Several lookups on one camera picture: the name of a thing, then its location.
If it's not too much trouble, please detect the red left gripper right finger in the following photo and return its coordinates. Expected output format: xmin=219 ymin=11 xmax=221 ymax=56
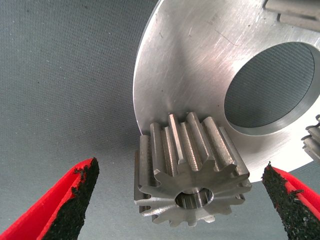
xmin=261 ymin=161 xmax=320 ymax=240

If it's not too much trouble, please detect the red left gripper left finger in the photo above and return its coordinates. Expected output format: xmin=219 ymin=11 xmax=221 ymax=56
xmin=0 ymin=157 xmax=100 ymax=240

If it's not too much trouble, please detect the larger steel gear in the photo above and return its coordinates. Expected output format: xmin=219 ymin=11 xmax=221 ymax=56
xmin=133 ymin=111 xmax=253 ymax=228

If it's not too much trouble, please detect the smaller steel gear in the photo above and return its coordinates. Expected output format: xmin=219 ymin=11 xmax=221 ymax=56
xmin=301 ymin=114 xmax=320 ymax=163
xmin=263 ymin=0 xmax=320 ymax=33

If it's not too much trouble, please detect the dark grey table cloth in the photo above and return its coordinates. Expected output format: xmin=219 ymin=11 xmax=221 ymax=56
xmin=0 ymin=0 xmax=320 ymax=240

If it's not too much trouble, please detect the round metal plate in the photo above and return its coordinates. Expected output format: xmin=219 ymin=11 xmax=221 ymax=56
xmin=133 ymin=0 xmax=320 ymax=183

